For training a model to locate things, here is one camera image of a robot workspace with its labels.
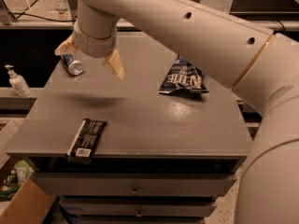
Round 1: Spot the white pump soap bottle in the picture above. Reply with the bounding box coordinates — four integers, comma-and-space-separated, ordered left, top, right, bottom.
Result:
5, 64, 31, 97

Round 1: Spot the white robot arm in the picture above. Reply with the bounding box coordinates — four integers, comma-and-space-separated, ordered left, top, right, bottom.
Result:
72, 0, 299, 224

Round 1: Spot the green white bottle in box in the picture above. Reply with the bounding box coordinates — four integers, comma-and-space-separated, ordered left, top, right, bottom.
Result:
14, 161, 33, 186

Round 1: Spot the grey drawer cabinet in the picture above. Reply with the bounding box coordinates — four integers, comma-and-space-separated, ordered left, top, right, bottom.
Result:
8, 32, 251, 224

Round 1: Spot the metal railing frame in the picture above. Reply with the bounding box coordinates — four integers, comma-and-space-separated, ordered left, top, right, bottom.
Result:
1, 0, 299, 33

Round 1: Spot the silver blue redbull can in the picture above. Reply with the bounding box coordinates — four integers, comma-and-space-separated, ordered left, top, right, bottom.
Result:
62, 54, 84, 76

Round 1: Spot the brown cardboard box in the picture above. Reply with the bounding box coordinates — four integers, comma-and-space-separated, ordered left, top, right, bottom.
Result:
0, 119, 56, 224

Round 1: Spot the black snack bar wrapper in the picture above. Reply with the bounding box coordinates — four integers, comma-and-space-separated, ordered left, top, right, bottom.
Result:
66, 119, 107, 164

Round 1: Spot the blue Kettle chips bag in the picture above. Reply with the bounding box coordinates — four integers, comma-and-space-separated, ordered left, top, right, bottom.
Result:
159, 56, 208, 94

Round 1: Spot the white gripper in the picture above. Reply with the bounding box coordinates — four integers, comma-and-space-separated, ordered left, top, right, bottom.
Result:
54, 22, 125, 82

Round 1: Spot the black cable on rail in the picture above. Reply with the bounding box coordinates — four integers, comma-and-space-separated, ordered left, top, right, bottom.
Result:
8, 12, 76, 23

